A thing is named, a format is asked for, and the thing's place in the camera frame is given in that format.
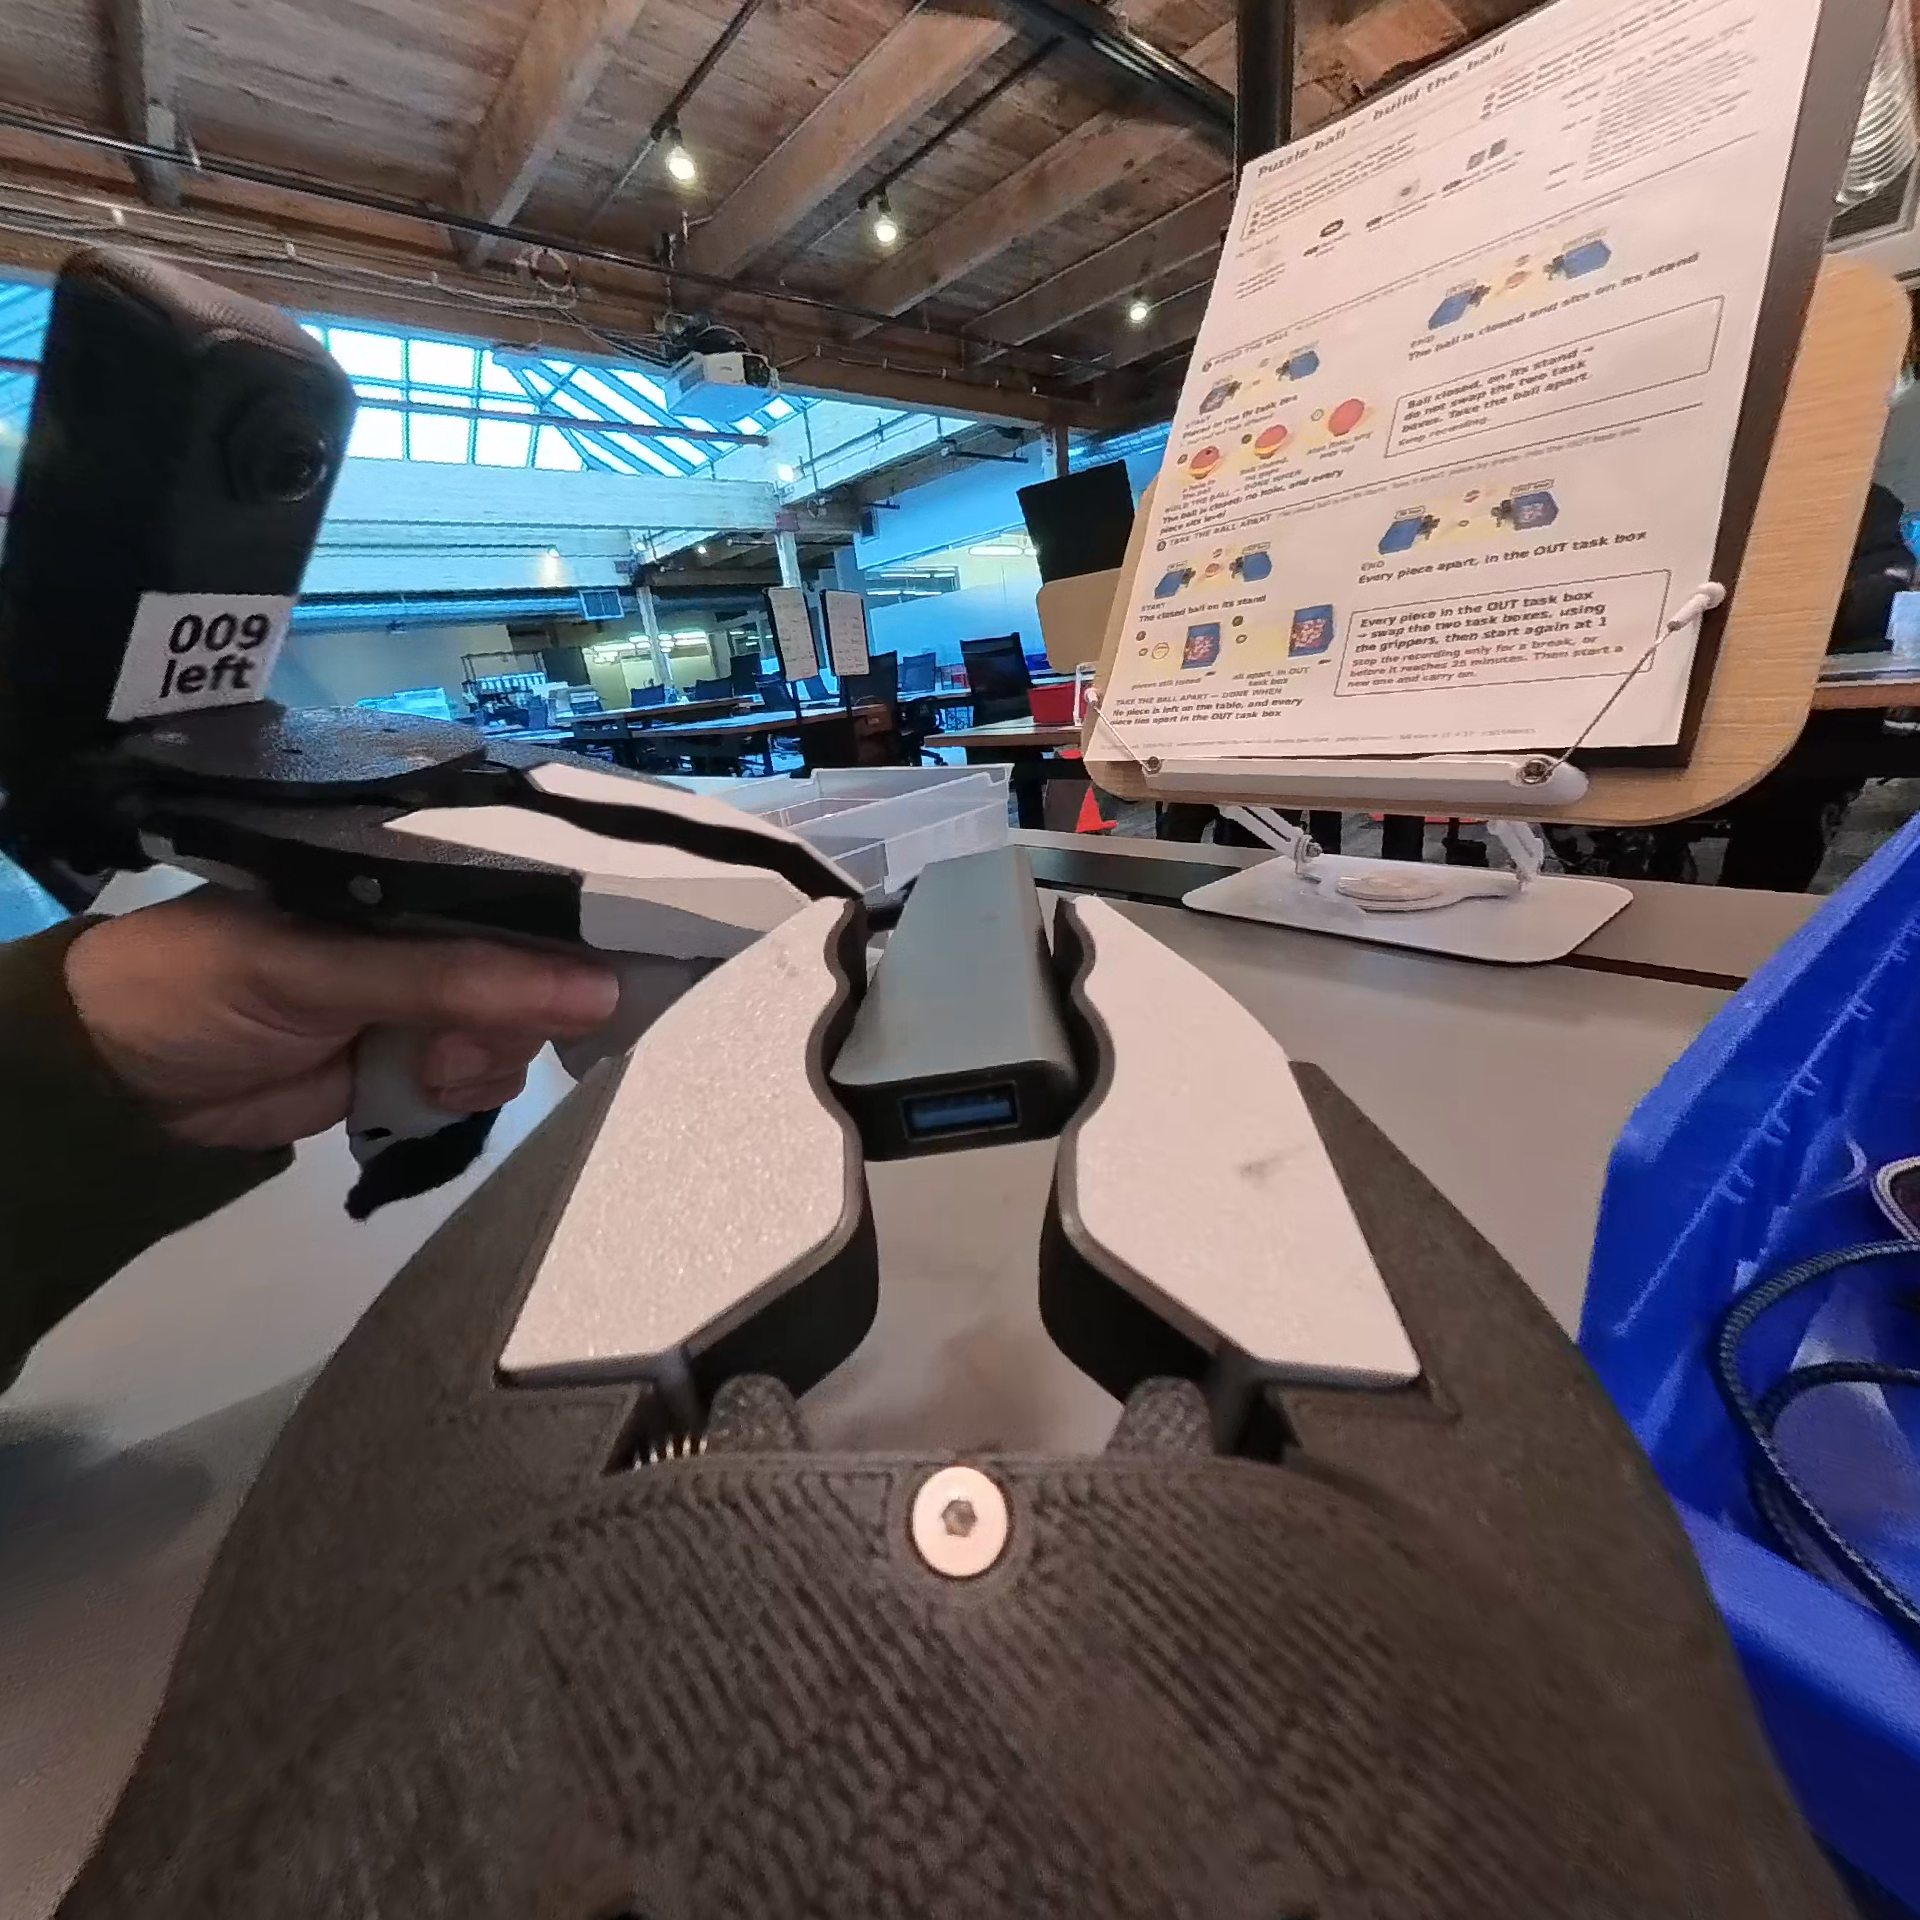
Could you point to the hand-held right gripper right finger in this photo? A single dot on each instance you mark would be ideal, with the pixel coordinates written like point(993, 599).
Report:
point(1214, 1200)

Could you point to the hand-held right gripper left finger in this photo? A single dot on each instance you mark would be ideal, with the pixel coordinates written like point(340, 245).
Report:
point(675, 1200)

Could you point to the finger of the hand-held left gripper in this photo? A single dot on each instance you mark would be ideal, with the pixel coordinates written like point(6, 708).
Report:
point(494, 848)
point(629, 791)

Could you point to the grey usb hub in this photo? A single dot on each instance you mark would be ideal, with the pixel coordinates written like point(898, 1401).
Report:
point(961, 990)

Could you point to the blue plastic bin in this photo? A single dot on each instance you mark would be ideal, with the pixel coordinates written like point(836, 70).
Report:
point(1723, 1049)

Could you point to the person's left hand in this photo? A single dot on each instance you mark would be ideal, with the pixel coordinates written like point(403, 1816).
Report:
point(224, 1020)

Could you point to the clear plastic tray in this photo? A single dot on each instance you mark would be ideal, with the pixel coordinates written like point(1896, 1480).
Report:
point(900, 810)

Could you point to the black office chair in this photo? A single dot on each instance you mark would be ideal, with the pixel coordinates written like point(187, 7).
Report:
point(993, 676)

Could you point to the orange traffic cone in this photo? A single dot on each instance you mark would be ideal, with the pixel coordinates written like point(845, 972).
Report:
point(1094, 812)

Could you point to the white ceiling projector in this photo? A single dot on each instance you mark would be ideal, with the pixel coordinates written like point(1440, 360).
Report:
point(716, 383)

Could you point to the black monitor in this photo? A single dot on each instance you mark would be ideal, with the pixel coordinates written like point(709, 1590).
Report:
point(1080, 524)

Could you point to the ceiling spot lamp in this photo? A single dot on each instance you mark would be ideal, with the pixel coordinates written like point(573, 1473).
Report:
point(680, 158)
point(884, 225)

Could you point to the printed instruction sheet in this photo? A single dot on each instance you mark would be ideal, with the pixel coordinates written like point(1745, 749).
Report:
point(1425, 450)

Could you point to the instruction sheet on stand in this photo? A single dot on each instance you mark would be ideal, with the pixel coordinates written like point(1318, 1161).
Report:
point(1800, 599)

